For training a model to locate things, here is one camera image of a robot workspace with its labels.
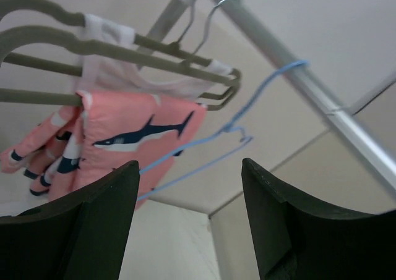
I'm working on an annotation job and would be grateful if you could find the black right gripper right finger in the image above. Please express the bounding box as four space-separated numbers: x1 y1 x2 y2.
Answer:
241 158 395 279

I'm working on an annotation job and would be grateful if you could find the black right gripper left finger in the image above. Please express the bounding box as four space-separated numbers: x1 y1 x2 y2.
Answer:
1 161 140 279

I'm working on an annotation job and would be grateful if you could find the light blue wire hanger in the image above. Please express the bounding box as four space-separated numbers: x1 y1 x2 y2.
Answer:
137 60 309 202

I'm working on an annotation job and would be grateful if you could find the grey velvet hanger inner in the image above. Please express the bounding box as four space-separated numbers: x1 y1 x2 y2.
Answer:
1 0 241 111

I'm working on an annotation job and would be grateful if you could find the white garment on hanger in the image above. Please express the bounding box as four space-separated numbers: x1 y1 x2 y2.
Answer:
72 14 215 101

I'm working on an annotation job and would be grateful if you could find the grey rack left post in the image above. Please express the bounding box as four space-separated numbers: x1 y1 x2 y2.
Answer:
137 0 193 58

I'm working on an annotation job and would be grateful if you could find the grey velvet hanger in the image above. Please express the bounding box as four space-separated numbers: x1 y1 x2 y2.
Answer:
1 0 241 88
1 0 241 111

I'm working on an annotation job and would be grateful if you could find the pink shark print garment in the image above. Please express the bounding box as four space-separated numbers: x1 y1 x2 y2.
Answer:
1 91 207 200

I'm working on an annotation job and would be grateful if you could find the grey velvet hanger outer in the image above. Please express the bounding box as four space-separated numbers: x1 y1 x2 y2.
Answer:
1 0 241 88

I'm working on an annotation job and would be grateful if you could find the silver clothes rack rail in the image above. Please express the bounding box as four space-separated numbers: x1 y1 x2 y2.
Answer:
222 0 395 195

